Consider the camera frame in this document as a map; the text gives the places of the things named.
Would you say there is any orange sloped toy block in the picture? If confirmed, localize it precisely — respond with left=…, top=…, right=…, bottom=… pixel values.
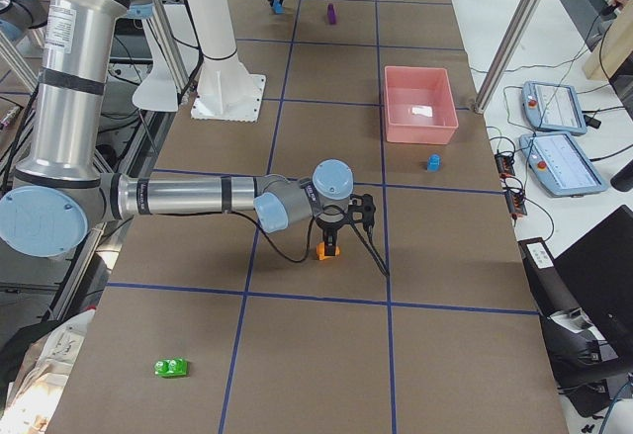
left=316, top=242, right=340, bottom=261

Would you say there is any black braided cable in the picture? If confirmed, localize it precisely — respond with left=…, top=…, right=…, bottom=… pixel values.
left=225, top=209, right=392, bottom=277

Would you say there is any pink plastic box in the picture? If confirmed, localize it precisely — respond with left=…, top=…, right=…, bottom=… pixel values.
left=384, top=65, right=459, bottom=145

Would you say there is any small blue toy block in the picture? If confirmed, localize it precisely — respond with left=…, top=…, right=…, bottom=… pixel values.
left=426, top=154, right=441, bottom=172

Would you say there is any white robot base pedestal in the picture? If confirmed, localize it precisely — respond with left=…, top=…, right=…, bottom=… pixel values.
left=188, top=0, right=266, bottom=123

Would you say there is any brown paper table cover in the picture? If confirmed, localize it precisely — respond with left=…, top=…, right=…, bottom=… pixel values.
left=48, top=0, right=567, bottom=433

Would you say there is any far teach pendant tablet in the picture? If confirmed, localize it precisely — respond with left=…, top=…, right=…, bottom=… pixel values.
left=521, top=81, right=587, bottom=135

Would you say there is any purple toy block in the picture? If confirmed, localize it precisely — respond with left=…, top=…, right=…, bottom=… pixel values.
left=326, top=3, right=337, bottom=25

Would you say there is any green toy block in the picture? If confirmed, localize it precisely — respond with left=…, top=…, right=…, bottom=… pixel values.
left=153, top=357, right=189, bottom=379

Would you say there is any black usb hub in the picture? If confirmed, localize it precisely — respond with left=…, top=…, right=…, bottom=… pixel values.
left=495, top=152, right=515, bottom=178
left=504, top=187, right=527, bottom=219

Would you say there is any black monitor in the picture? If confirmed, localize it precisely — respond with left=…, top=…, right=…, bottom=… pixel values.
left=555, top=205, right=632, bottom=355

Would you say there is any aluminium frame post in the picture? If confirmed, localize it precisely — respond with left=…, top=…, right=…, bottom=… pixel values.
left=473, top=0, right=541, bottom=114

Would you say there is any long blue toy block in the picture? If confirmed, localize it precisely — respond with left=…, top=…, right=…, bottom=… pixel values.
left=271, top=0, right=284, bottom=14

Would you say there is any white chair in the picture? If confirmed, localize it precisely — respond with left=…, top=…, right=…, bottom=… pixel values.
left=133, top=4, right=199, bottom=112

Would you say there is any near teach pendant tablet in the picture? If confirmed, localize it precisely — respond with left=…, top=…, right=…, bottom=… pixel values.
left=519, top=131, right=607, bottom=197

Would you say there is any teach pendant tablet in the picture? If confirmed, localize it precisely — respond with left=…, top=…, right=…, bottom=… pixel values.
left=519, top=131, right=607, bottom=197
left=521, top=81, right=587, bottom=135

